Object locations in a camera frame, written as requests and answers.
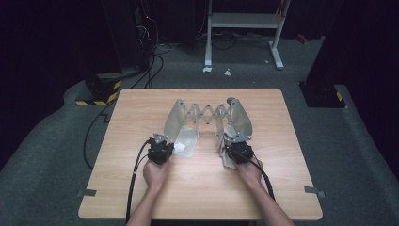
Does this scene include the bundle of black floor cables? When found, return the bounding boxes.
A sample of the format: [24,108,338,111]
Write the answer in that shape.
[130,54,165,89]

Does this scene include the white metal stand frame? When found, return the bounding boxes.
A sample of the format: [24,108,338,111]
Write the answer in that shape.
[204,0,291,71]

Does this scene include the grey tape strip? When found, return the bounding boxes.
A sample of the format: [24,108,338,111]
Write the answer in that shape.
[77,188,98,198]
[304,186,327,199]

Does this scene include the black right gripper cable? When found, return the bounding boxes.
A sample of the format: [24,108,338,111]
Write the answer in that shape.
[250,153,277,202]

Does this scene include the person's right hand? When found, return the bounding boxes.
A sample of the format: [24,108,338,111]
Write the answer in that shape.
[236,158,264,188]

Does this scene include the person's left hand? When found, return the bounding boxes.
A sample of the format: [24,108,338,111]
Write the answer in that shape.
[143,156,171,192]

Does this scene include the expandable grey metal bookend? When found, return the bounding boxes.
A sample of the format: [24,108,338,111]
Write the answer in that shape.
[163,98,254,159]

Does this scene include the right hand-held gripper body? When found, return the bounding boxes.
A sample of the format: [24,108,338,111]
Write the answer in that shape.
[224,133,254,165]

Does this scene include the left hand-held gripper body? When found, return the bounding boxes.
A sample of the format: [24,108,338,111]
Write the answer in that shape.
[147,132,173,165]

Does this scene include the dark equipment rack with wires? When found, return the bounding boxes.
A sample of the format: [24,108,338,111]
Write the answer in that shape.
[133,0,161,70]

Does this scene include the black cables under stand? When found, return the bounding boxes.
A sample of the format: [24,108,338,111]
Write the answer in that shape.
[194,27,274,51]

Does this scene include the black yellow-striped pillar base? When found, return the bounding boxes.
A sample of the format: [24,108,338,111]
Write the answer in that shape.
[298,82,347,109]
[74,73,122,106]

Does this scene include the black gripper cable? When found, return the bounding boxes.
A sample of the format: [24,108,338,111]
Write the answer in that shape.
[250,153,277,202]
[125,139,152,224]

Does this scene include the long black floor cable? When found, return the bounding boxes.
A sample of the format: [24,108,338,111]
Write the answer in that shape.
[83,100,119,170]

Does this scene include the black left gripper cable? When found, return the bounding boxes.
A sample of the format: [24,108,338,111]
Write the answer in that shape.
[125,139,152,224]

